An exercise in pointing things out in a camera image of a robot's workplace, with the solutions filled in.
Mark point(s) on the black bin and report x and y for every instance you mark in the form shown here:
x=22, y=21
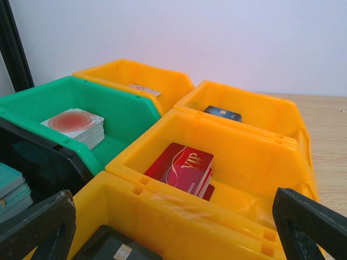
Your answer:
x=47, y=167

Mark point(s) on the blue card stack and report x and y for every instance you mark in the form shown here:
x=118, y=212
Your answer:
x=223, y=113

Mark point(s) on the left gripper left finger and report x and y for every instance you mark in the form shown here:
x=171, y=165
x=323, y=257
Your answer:
x=47, y=229

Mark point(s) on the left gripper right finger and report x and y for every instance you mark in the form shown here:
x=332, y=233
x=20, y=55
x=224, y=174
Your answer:
x=305, y=225

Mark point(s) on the black aluminium frame rail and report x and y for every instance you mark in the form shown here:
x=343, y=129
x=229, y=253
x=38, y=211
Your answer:
x=12, y=51

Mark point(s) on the yellow bin with red cards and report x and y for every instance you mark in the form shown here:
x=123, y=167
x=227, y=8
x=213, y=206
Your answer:
x=247, y=169

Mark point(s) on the yellow bin near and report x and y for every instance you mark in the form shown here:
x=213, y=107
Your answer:
x=175, y=227

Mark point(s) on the yellow bin far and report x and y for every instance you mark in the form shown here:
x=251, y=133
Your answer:
x=163, y=87

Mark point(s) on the dark card stack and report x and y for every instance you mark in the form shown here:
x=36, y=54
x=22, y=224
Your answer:
x=109, y=244

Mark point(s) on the red card stack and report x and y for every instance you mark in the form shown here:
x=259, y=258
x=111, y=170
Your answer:
x=183, y=167

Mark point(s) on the green bin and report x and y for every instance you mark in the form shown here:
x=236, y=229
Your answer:
x=126, y=116

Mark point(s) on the teal card stack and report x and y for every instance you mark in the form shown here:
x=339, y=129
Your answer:
x=15, y=193

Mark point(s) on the red-dot card stack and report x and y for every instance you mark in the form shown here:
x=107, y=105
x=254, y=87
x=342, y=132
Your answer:
x=80, y=125

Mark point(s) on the yellow bin with blue cards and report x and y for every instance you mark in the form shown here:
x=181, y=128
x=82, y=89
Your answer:
x=261, y=114

